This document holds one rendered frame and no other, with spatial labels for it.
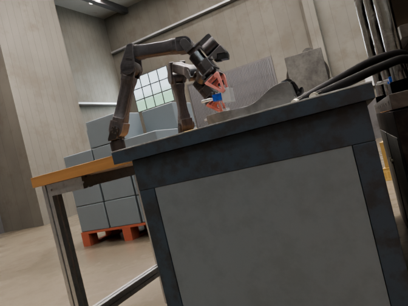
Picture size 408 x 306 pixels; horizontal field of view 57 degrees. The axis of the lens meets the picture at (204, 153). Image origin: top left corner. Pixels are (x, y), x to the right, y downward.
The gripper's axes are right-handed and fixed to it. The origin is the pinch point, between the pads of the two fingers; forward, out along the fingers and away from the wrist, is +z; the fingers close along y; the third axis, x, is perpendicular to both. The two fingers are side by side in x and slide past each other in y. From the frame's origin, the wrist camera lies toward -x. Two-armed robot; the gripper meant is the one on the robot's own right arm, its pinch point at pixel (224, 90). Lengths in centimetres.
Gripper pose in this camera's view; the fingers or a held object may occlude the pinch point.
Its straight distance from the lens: 149.1
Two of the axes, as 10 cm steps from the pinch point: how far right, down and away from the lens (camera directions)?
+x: -7.0, 6.3, 3.4
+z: 6.1, 7.7, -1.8
